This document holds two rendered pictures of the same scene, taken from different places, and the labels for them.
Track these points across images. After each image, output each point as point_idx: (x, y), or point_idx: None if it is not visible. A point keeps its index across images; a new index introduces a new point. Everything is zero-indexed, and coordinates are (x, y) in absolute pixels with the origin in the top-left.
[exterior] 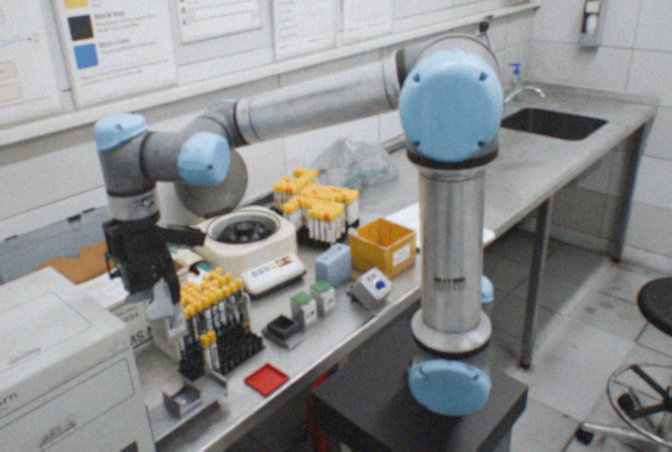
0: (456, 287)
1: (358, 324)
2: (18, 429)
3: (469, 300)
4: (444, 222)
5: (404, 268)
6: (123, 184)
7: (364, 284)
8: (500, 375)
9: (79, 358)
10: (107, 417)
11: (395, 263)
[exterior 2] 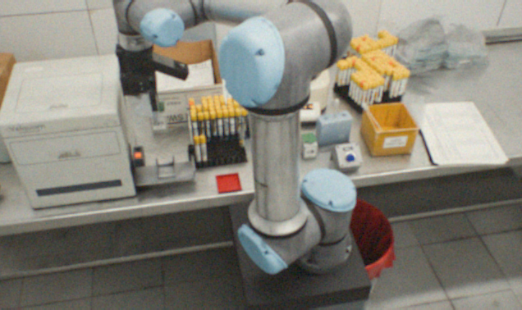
0: (262, 189)
1: None
2: (45, 144)
3: (272, 202)
4: (254, 142)
5: (396, 153)
6: (121, 25)
7: (337, 152)
8: (359, 266)
9: (84, 120)
10: (101, 159)
11: (386, 146)
